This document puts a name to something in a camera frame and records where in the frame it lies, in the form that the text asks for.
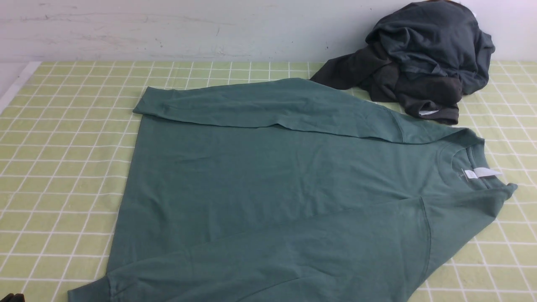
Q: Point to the dark grey crumpled garment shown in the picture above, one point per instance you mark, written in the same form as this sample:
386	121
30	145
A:
437	38

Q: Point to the green checkered tablecloth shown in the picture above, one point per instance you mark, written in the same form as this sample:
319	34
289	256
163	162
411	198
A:
67	133

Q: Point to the dark brown crumpled garment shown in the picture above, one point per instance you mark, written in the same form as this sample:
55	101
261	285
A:
430	97

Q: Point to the green long-sleeved shirt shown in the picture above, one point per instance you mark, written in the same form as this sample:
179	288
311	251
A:
290	191

